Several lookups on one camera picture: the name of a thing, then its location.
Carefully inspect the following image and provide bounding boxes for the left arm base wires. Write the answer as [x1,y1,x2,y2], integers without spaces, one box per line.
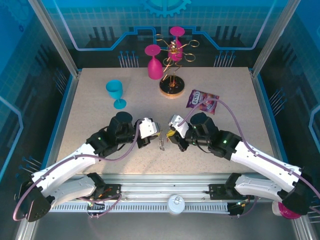
[97,188,112,200]

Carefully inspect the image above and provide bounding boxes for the pink white cup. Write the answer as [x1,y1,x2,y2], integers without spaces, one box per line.
[271,199,305,221]

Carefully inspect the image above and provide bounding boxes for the right arm base wires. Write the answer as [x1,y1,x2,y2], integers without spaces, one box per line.
[233,198,252,208]

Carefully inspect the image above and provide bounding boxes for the pink plastic goblet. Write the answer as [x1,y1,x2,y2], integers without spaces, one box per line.
[144,44,163,80]
[167,26,186,62]

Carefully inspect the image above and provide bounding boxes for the aluminium side rail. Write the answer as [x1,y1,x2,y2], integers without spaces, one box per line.
[41,71,82,176]
[249,69,286,163]

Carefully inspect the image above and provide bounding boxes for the white slotted cable duct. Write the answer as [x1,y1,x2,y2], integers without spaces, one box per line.
[49,201,232,213]

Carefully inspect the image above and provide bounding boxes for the gold wire glass rack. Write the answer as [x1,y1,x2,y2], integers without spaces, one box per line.
[154,33,200,100]

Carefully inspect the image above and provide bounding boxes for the purple candy bag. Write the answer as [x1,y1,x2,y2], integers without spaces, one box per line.
[185,89,220,116]

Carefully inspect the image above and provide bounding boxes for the arm base wires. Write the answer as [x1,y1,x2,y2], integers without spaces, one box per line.
[233,198,252,208]
[97,188,112,200]

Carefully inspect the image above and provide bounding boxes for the white round knob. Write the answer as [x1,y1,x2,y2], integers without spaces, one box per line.
[166,194,186,215]

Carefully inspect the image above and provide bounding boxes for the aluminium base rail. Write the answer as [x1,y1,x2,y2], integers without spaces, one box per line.
[74,173,253,205]

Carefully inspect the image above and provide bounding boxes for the teal plastic goblet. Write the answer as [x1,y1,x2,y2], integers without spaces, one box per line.
[105,79,128,110]

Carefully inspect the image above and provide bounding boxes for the silver metal keyring plate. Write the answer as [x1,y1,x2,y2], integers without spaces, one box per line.
[157,129,167,152]

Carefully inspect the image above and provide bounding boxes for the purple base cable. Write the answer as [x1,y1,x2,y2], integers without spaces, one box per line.
[226,197,260,219]
[76,193,123,220]

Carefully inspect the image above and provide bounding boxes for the aluminium frame post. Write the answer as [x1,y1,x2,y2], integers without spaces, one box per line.
[249,0,295,78]
[27,0,82,77]

